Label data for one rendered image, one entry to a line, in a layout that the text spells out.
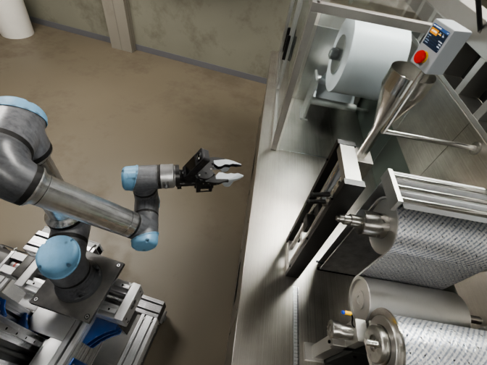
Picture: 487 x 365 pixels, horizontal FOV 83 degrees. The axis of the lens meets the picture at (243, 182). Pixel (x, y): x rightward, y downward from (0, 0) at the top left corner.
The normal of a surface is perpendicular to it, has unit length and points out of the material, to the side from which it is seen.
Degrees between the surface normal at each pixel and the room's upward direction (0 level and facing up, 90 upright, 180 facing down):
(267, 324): 0
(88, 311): 0
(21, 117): 45
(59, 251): 7
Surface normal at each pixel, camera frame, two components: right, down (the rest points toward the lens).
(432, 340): 0.15, -0.70
